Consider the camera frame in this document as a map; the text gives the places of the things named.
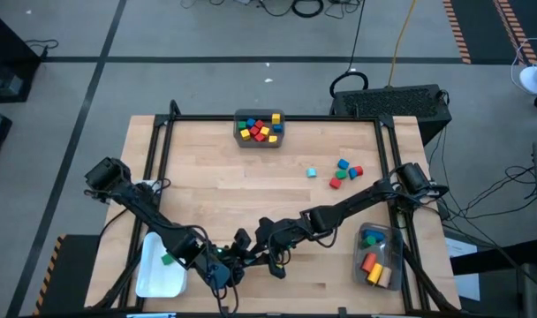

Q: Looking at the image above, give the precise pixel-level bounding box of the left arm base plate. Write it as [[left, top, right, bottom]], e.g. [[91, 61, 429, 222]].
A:
[[133, 178, 162, 191]]

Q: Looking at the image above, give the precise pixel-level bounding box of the plain wooden cylinder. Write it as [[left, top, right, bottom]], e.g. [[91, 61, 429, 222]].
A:
[[378, 266, 393, 289]]

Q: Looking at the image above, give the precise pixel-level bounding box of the white paper sheet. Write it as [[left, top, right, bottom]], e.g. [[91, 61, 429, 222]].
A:
[[442, 236, 481, 302]]

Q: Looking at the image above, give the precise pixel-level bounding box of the yellow cable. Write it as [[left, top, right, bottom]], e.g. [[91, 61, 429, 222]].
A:
[[386, 0, 418, 87]]

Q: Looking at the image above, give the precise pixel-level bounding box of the black stand bar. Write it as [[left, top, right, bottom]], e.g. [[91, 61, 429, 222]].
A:
[[449, 239, 537, 276]]

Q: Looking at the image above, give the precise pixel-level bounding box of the black perforated computer case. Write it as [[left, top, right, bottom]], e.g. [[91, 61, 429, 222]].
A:
[[329, 83, 453, 147]]

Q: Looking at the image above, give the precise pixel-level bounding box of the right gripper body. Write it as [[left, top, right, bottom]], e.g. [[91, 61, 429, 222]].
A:
[[257, 216, 299, 280]]

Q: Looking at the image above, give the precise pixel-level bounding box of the black metal table frame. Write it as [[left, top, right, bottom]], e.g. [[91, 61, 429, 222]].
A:
[[91, 99, 462, 315]]

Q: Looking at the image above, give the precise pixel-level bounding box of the black coiled cable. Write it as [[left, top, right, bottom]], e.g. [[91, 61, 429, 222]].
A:
[[291, 0, 325, 19]]

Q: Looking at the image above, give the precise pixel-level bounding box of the white plastic tray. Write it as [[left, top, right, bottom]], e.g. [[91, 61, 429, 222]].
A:
[[134, 231, 191, 299]]

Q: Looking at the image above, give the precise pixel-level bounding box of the clear plastic bin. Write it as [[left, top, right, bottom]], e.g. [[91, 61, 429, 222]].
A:
[[352, 221, 405, 292]]

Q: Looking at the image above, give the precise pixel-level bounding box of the black cable with coil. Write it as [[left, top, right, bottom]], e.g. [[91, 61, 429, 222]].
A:
[[329, 0, 370, 99]]

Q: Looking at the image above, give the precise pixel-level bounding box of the black mat orange striped edge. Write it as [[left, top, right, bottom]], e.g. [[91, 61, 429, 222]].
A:
[[442, 0, 537, 66], [33, 233, 102, 317]]

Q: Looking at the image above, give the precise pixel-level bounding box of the black cabinet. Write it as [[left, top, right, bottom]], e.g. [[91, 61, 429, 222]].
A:
[[0, 7, 43, 105]]

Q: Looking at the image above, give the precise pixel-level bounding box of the yellow wooden cylinder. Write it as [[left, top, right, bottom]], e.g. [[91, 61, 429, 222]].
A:
[[367, 262, 384, 286]]

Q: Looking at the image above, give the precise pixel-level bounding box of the dark grey plastic bin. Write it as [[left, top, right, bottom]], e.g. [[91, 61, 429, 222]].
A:
[[232, 109, 286, 149]]

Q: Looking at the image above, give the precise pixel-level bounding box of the black floor cable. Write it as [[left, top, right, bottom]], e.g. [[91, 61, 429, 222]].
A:
[[24, 38, 60, 57]]

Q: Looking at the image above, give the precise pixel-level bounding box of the white round device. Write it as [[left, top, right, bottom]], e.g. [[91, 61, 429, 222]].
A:
[[518, 64, 537, 96]]

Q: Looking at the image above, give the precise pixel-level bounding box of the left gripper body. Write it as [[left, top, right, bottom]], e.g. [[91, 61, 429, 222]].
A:
[[204, 229, 253, 291]]

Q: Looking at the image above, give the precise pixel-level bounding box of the orange wooden cylinder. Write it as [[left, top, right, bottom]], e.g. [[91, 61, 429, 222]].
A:
[[360, 252, 378, 274]]

